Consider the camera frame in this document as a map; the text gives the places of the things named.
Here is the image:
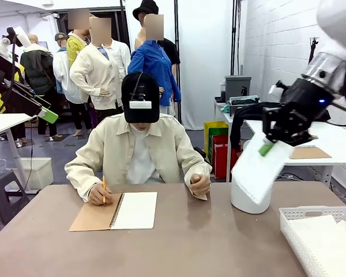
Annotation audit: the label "white desk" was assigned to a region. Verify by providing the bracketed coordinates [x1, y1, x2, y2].
[245, 119, 346, 188]

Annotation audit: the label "white paper stack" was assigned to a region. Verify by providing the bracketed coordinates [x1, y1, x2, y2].
[288, 215, 346, 277]

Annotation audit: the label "white table with leg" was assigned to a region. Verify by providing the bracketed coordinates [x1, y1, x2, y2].
[0, 113, 34, 194]

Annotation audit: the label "black tripod with camera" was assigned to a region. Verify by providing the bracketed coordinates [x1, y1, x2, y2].
[308, 36, 321, 66]

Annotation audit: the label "person right hand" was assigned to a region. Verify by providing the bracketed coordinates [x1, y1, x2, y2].
[88, 182, 114, 206]

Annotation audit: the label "black bucket hat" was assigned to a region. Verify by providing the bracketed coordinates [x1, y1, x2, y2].
[132, 0, 159, 21]

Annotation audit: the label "white paper sheet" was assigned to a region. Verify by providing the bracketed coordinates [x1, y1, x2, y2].
[232, 135, 295, 205]

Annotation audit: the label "white head camera with mount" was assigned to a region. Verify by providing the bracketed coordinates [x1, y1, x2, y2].
[129, 91, 151, 110]

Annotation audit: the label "person right forearm beige sleeve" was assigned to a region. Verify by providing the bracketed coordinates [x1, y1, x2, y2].
[65, 163, 104, 203]

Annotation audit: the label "mannequin in yellow shirt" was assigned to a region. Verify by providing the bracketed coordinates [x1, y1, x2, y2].
[66, 10, 90, 69]

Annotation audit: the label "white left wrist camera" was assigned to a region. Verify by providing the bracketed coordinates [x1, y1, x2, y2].
[14, 26, 32, 47]

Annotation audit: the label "white storage box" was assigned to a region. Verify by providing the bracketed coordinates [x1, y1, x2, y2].
[10, 158, 54, 191]

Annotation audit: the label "mannequin in black tee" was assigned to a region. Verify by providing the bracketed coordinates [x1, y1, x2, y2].
[158, 37, 181, 80]

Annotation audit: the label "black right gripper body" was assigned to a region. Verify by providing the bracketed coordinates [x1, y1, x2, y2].
[279, 78, 335, 128]

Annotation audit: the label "red bag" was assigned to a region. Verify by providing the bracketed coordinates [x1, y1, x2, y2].
[212, 134, 243, 179]

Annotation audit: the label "mannequin in cream cardigan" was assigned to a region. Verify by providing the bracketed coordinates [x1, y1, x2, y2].
[70, 17, 132, 116]

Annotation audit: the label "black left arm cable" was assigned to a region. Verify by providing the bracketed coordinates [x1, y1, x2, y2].
[0, 34, 20, 123]

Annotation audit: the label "person head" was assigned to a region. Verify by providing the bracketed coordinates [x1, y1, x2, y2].
[128, 121, 152, 135]

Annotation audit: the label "black cloth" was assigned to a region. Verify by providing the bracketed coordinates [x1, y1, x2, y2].
[230, 103, 331, 148]

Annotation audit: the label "white perforated plastic basket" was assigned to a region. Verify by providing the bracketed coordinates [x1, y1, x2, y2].
[279, 205, 346, 277]

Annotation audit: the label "mannequin in blue shirt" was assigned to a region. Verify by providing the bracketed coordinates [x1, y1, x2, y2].
[127, 14, 182, 116]

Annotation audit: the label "brown cardboard notebook cover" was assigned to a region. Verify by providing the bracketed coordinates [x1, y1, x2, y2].
[289, 146, 332, 160]

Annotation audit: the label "person left forearm beige sleeve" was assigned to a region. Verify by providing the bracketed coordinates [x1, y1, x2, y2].
[184, 161, 213, 201]

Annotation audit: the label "dark grey stool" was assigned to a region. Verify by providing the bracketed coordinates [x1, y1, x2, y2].
[0, 169, 29, 226]

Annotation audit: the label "grey box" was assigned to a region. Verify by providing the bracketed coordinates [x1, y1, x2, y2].
[224, 75, 252, 102]

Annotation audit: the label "mannequin in black puffer vest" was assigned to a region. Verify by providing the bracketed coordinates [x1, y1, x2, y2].
[20, 34, 58, 136]

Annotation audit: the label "black tray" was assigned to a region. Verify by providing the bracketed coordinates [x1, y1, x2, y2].
[229, 96, 261, 107]

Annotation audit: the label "yellow green bag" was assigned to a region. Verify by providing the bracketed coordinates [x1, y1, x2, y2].
[204, 121, 229, 155]

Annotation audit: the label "black floor cables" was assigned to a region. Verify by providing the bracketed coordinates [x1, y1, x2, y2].
[278, 172, 305, 182]

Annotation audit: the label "person left hand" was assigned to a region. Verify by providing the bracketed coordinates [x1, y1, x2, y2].
[189, 174, 212, 197]

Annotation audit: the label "black light stand pole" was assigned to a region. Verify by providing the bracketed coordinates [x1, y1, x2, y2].
[174, 0, 183, 122]
[232, 0, 245, 76]

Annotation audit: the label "brown spiral notebook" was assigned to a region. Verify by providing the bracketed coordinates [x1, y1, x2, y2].
[68, 192, 158, 233]

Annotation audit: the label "person torso beige jacket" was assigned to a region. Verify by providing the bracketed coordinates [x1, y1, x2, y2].
[65, 112, 213, 203]

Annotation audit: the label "black cap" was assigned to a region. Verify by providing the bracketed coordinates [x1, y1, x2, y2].
[121, 72, 161, 124]

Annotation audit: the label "white side table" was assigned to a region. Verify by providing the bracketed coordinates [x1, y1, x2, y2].
[214, 99, 234, 136]

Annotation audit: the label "white trash bin with lid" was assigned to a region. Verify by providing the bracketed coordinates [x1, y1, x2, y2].
[230, 167, 272, 214]

